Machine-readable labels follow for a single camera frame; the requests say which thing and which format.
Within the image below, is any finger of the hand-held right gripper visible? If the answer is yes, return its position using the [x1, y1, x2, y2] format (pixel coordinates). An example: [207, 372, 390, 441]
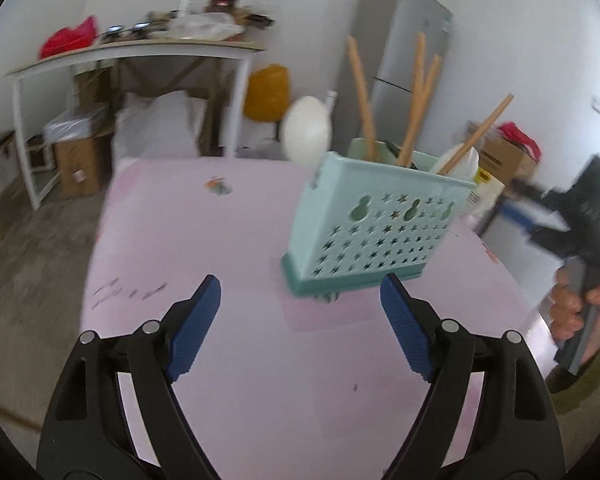
[499, 206, 578, 257]
[507, 179, 577, 207]

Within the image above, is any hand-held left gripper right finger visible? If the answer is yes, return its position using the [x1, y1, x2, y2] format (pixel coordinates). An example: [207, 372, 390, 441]
[379, 273, 567, 480]

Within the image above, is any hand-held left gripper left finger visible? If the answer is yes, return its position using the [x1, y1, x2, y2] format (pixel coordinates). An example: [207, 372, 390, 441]
[36, 274, 222, 480]

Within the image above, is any white ceramic spoon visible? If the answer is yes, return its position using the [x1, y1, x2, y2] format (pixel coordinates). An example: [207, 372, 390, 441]
[432, 142, 481, 182]

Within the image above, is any wooden chopstick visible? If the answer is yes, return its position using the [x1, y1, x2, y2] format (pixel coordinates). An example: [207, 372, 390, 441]
[436, 93, 515, 176]
[347, 34, 381, 162]
[396, 32, 426, 167]
[405, 54, 442, 167]

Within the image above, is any teal star-cutout utensil holder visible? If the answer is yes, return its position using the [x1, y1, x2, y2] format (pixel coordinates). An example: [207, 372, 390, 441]
[281, 137, 477, 307]

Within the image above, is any beige plastic rice paddle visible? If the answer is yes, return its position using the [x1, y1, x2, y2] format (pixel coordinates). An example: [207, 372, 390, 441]
[281, 95, 331, 189]

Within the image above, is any person's right forearm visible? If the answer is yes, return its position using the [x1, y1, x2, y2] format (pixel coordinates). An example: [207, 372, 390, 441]
[544, 327, 600, 417]

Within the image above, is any person's right hand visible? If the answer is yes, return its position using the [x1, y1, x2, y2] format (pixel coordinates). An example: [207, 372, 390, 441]
[549, 265, 600, 367]

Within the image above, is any white and yellow rice bag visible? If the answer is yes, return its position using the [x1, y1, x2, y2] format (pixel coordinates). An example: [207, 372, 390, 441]
[466, 166, 507, 222]

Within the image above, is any large open cardboard box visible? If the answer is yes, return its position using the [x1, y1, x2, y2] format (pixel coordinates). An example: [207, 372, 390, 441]
[466, 120, 537, 187]

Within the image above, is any red bag on cardboard box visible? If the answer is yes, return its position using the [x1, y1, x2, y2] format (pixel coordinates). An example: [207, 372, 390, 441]
[497, 120, 542, 162]

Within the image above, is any pink balloon-print tablecloth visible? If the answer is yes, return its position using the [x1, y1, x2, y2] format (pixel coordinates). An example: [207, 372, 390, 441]
[79, 156, 557, 480]

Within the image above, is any small cardboard box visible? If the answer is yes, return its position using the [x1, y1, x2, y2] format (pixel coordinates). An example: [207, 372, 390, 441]
[53, 134, 113, 200]

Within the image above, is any silver refrigerator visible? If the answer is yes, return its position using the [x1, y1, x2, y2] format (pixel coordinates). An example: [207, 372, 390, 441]
[336, 0, 454, 142]

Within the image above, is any white sack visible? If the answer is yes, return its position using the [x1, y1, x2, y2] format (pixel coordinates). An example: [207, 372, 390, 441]
[114, 90, 207, 159]

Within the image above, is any grey plastic-wrapped box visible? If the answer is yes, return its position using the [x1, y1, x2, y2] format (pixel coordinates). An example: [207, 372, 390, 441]
[42, 102, 114, 144]

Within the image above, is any yellow plastic bag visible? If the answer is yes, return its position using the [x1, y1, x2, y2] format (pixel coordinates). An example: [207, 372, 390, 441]
[243, 63, 291, 124]

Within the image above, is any white side table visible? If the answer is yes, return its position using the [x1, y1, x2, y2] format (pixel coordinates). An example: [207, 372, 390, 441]
[5, 39, 266, 212]

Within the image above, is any white plastic bag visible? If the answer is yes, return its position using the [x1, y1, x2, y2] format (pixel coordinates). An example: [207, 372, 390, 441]
[171, 12, 237, 41]

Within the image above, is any red plastic bag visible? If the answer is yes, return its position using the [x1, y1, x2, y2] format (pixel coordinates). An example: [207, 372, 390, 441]
[38, 15, 99, 60]

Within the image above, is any cluttered cardboard box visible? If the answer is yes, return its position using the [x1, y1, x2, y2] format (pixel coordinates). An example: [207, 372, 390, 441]
[206, 0, 274, 29]

